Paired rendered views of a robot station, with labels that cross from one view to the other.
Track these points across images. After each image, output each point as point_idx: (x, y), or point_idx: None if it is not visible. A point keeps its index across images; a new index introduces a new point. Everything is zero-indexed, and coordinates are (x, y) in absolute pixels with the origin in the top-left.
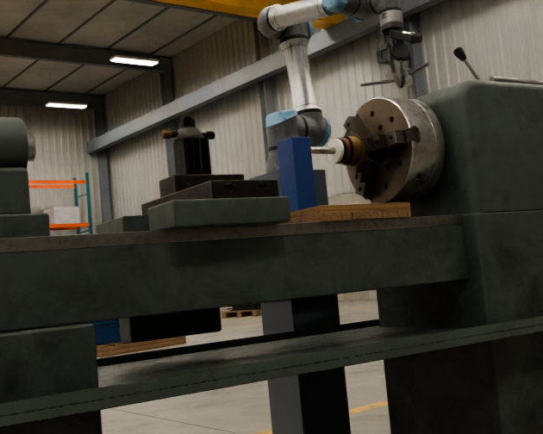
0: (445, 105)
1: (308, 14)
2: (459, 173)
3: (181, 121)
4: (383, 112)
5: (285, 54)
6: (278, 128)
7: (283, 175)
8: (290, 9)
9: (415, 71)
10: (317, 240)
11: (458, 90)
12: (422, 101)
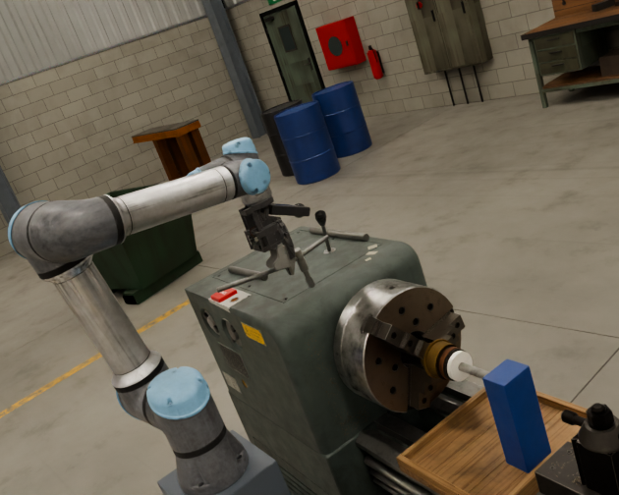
0: (404, 274)
1: (204, 203)
2: None
3: (608, 416)
4: (417, 302)
5: (80, 285)
6: (211, 406)
7: (522, 418)
8: (169, 199)
9: (312, 248)
10: None
11: (414, 255)
12: (369, 279)
